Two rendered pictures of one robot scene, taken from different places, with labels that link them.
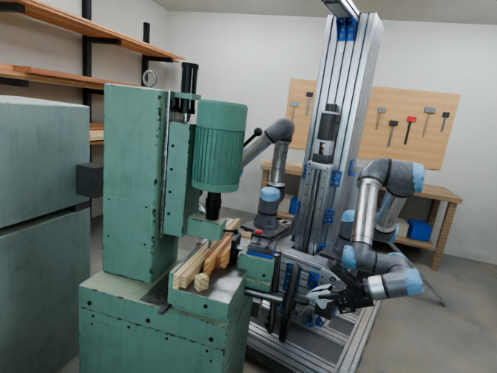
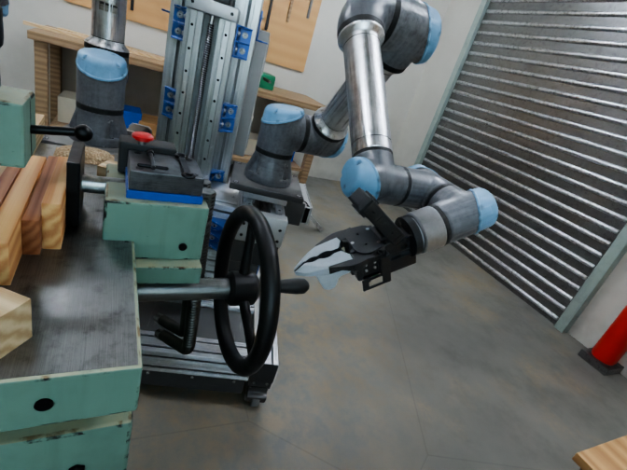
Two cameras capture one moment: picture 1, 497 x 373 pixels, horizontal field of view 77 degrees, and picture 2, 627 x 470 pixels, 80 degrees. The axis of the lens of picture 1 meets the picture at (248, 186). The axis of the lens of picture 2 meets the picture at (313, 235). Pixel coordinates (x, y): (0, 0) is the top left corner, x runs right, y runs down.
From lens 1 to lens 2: 0.68 m
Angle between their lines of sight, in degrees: 44
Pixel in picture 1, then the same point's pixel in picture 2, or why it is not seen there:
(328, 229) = (224, 141)
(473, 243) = (328, 160)
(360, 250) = (384, 164)
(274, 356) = (152, 366)
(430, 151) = (294, 45)
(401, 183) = (410, 40)
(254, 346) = not seen: hidden behind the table
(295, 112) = not seen: outside the picture
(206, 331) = (55, 458)
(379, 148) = not seen: hidden behind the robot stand
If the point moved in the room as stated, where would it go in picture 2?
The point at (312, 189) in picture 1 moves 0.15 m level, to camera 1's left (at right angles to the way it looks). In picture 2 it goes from (197, 62) to (143, 48)
